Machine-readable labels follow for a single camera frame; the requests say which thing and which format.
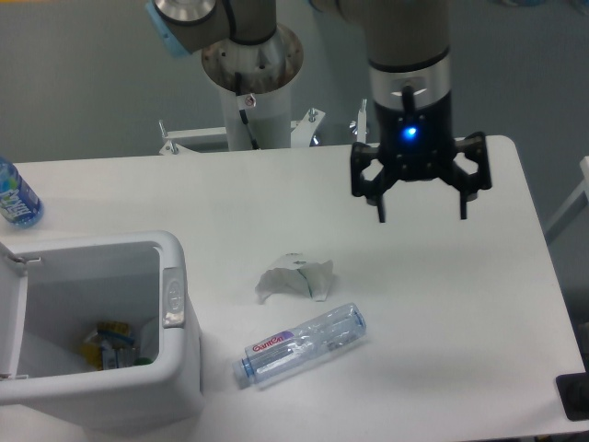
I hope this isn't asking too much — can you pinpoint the white frame at right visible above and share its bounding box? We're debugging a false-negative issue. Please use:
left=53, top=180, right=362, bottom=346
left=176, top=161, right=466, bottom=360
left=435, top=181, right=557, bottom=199
left=544, top=157, right=588, bottom=244

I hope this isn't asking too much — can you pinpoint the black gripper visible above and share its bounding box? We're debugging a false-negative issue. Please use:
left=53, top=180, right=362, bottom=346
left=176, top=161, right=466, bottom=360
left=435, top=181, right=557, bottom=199
left=350, top=99, right=492, bottom=223

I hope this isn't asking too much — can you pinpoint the white pedestal base frame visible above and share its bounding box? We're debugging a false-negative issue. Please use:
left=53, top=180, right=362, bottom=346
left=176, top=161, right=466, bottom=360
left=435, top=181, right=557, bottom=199
left=157, top=99, right=370, bottom=156

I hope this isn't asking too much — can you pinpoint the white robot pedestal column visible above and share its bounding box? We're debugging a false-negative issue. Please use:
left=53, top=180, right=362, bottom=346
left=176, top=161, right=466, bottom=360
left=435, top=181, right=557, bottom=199
left=201, top=23, right=305, bottom=151

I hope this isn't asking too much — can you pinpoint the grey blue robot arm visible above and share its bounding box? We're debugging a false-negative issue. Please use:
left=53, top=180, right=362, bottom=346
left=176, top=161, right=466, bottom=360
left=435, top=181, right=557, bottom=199
left=145, top=1, right=491, bottom=211

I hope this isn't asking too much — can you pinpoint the white plastic trash can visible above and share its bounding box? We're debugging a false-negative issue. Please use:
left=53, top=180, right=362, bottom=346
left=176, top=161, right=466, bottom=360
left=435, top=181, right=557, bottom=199
left=1, top=231, right=204, bottom=431

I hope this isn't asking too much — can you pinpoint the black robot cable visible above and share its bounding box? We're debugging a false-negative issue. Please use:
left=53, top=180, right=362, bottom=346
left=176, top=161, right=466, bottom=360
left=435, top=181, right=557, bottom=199
left=234, top=71, right=260, bottom=151

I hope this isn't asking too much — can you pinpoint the clear plastic Ganten bottle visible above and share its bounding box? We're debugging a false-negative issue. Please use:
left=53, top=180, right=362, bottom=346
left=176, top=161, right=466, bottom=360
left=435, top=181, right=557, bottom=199
left=232, top=303, right=367, bottom=388

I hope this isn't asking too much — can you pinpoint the blue labelled water bottle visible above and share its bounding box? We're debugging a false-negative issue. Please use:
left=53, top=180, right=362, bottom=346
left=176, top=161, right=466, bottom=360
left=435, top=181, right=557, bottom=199
left=1, top=157, right=44, bottom=228

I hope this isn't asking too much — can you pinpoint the white paper trash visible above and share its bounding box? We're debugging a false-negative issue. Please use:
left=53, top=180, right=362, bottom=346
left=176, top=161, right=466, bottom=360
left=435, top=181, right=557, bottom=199
left=255, top=253, right=334, bottom=304

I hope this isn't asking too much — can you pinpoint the yellow snack wrapper trash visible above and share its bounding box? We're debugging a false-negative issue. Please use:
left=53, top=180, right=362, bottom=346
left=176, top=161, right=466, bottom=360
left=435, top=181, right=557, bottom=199
left=79, top=321, right=138, bottom=371

